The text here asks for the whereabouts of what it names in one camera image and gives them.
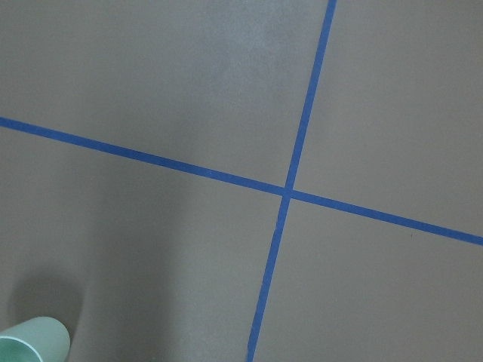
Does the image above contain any brown table mat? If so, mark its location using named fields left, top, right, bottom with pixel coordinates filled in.
left=1, top=1, right=482, bottom=361

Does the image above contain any light green cup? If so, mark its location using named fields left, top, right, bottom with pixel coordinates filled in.
left=1, top=317, right=71, bottom=362

